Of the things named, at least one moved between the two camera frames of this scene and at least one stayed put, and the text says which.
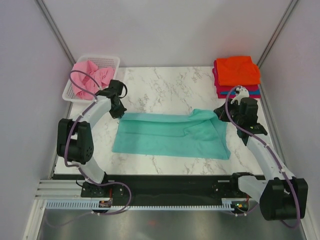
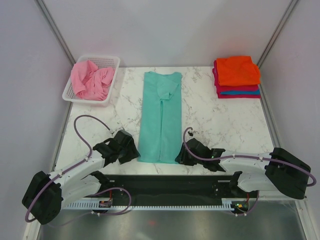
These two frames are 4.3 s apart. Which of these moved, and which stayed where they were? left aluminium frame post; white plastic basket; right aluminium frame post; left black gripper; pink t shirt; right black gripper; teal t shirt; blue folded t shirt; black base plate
Moved: right black gripper; left black gripper; teal t shirt
Stayed: black base plate; right aluminium frame post; blue folded t shirt; white plastic basket; left aluminium frame post; pink t shirt
